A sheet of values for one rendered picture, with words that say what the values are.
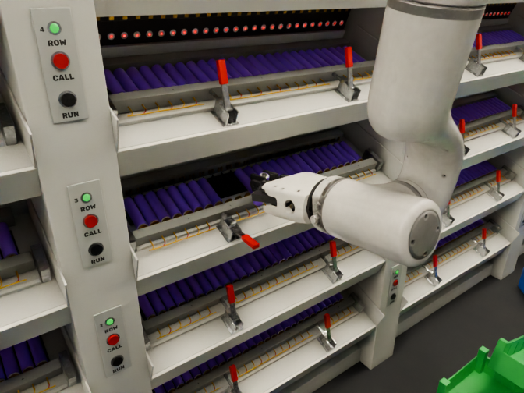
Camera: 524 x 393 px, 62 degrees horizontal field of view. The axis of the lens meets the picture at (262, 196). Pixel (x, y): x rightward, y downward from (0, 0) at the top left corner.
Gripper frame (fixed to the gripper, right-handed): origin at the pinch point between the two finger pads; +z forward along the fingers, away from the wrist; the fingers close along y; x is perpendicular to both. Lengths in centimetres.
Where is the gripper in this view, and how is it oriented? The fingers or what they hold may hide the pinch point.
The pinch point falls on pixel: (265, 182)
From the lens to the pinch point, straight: 76.1
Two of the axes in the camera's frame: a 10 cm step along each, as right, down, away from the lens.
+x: -0.7, -9.4, -3.2
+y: 8.1, -2.5, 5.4
